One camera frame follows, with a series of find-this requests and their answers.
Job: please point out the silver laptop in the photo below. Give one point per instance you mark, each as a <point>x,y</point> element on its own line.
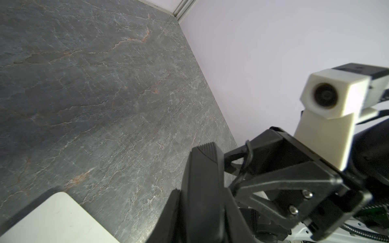
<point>59,219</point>

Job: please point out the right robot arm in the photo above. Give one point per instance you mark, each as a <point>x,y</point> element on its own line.
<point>369,166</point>

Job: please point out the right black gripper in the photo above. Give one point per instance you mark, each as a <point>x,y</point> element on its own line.
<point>289,184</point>

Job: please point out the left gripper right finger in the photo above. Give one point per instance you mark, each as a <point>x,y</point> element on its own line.
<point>209,213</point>

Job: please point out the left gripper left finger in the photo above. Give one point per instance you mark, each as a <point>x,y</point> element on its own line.
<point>166,229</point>

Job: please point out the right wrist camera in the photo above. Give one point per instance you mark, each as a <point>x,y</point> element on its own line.
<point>335,100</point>

